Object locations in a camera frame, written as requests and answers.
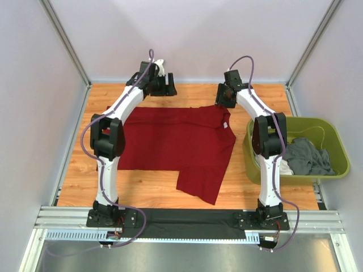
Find aluminium mounting rail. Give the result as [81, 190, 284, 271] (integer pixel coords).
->
[34, 206, 345, 233]

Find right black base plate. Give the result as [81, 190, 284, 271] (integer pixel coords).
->
[232, 210, 290, 231]

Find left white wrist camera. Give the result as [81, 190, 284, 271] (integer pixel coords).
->
[153, 59, 166, 77]

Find aluminium frame post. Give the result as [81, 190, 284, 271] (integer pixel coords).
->
[286, 0, 344, 87]
[39, 0, 92, 86]

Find red t-shirt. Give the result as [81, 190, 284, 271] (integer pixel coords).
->
[117, 105, 236, 205]

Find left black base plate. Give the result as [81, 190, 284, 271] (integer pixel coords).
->
[86, 209, 143, 228]

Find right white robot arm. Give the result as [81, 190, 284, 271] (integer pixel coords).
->
[216, 70, 287, 229]

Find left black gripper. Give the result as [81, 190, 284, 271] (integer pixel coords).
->
[150, 74, 178, 97]

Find white t-shirt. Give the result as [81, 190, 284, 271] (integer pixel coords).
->
[254, 154, 294, 175]

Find right aluminium frame post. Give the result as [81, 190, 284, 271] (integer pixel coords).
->
[286, 0, 344, 87]

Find left aluminium frame post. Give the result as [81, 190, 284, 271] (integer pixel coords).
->
[39, 0, 92, 86]

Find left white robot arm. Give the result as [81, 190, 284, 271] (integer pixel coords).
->
[86, 59, 177, 227]

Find grey t-shirt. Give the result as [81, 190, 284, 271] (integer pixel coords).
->
[282, 137, 336, 176]

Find green plastic bin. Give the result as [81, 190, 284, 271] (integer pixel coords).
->
[242, 116, 351, 186]

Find black cloth strip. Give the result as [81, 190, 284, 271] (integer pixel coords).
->
[139, 208, 246, 239]

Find slotted cable duct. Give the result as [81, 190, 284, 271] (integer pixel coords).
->
[45, 229, 260, 245]

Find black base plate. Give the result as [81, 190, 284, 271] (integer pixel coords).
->
[232, 210, 290, 231]
[86, 209, 143, 228]

